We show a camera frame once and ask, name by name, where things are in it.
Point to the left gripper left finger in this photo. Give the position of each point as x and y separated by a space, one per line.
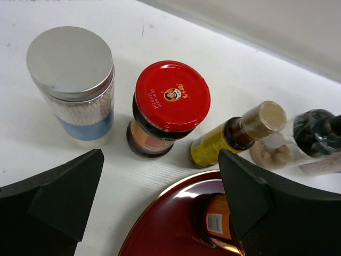
47 214

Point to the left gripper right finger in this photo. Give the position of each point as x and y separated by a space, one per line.
273 215

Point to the red-lid chili sauce jar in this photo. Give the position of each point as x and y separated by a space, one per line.
170 100

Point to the black-cap spice bottle rear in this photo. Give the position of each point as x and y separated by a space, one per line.
307 138

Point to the small yellow-label oil bottle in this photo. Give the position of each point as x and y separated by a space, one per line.
238 133

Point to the round red lacquer tray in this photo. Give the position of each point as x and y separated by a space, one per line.
165 227

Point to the peppercorn jar blue label left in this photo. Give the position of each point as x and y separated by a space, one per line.
74 70

